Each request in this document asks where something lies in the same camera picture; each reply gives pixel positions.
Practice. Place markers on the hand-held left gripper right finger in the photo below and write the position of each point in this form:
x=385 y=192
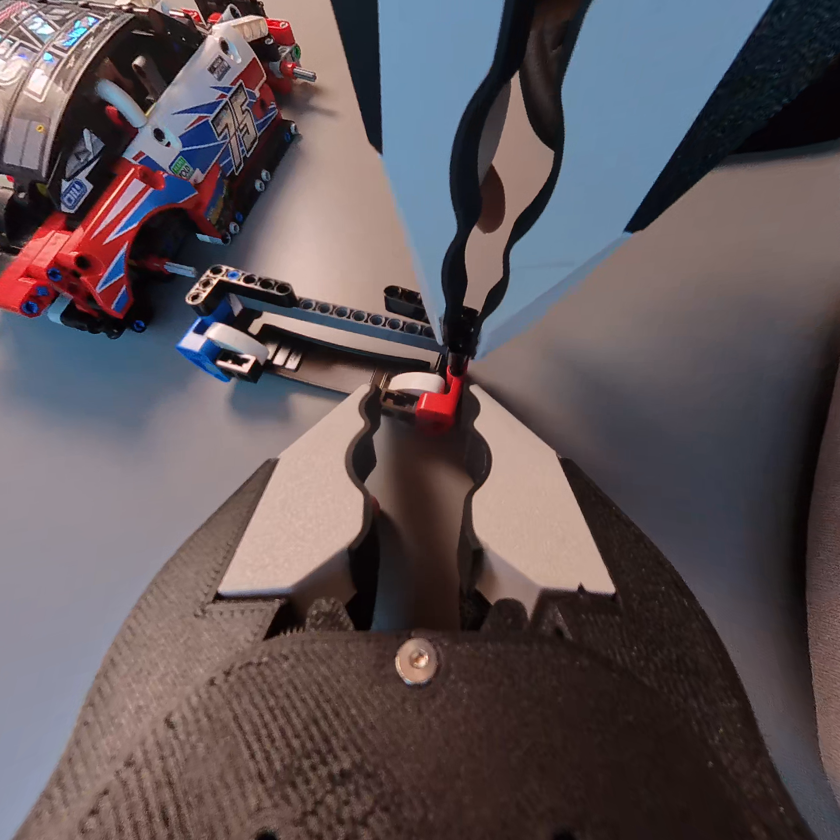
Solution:
x=544 y=525

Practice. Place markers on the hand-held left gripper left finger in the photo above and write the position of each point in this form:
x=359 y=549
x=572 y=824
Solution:
x=289 y=525

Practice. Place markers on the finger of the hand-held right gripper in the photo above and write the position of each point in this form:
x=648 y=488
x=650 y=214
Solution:
x=623 y=118
x=420 y=131

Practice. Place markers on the black lego frame assembly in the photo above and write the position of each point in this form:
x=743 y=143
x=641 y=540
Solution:
x=315 y=367

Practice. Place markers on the black L-shaped lego beam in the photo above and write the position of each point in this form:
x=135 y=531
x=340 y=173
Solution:
x=403 y=300

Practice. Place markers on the red white blue lego car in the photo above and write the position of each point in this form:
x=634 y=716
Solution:
x=131 y=164

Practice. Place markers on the person's right hand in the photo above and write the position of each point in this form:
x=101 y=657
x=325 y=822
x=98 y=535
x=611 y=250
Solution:
x=492 y=197

